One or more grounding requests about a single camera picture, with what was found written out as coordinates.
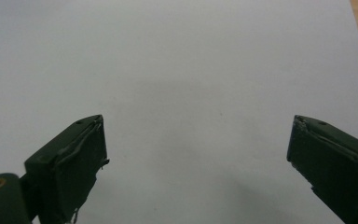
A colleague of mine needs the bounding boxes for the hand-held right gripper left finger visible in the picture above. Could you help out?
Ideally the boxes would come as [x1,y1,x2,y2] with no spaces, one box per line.
[20,114,110,224]

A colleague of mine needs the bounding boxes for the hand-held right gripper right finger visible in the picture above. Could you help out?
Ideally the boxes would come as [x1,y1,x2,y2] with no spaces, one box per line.
[286,114,358,224]

